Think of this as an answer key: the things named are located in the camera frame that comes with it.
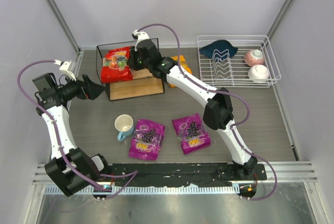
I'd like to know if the white bowl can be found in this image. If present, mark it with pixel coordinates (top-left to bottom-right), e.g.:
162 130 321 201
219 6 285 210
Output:
248 64 269 83

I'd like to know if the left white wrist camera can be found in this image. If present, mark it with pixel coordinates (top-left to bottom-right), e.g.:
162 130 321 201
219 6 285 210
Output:
54 60 77 81

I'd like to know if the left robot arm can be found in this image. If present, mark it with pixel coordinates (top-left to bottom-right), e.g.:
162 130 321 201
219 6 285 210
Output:
33 73 109 196

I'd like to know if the pink patterned bowl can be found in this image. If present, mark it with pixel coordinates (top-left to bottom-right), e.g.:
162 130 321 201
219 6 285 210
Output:
244 49 265 67

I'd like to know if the dark blue leaf plate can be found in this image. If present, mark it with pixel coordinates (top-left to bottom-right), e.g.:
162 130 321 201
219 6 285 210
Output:
199 40 238 61

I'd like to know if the red candy bag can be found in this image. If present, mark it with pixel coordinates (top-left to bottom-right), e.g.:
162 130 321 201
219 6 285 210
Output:
100 46 133 84

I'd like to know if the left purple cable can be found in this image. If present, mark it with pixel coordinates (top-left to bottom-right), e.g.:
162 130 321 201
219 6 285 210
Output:
17 60 138 200

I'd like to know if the white slotted cable duct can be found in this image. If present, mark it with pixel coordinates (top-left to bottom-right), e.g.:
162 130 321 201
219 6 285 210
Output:
44 183 240 195

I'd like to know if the wooden wire-frame shelf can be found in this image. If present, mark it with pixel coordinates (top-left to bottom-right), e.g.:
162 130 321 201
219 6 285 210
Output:
96 40 164 101

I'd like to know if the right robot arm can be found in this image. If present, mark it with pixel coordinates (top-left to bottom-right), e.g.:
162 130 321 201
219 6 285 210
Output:
129 39 258 178

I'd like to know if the purple candy bag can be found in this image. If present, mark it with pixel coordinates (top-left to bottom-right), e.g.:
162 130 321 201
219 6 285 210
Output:
172 113 211 155
128 119 165 161

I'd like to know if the blue and white mug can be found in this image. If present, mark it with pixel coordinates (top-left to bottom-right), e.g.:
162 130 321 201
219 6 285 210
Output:
114 114 135 142

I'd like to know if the white wire dish rack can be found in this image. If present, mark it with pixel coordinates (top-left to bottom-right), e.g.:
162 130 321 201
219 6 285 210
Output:
197 35 281 88

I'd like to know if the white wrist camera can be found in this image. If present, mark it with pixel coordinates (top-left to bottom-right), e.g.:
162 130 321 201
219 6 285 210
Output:
132 30 150 51
54 60 77 81

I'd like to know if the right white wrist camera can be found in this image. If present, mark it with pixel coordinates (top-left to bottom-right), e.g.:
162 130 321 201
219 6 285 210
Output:
132 30 150 51

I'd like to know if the orange candy bag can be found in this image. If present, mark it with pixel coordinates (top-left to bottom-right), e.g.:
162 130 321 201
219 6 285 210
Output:
166 55 193 88

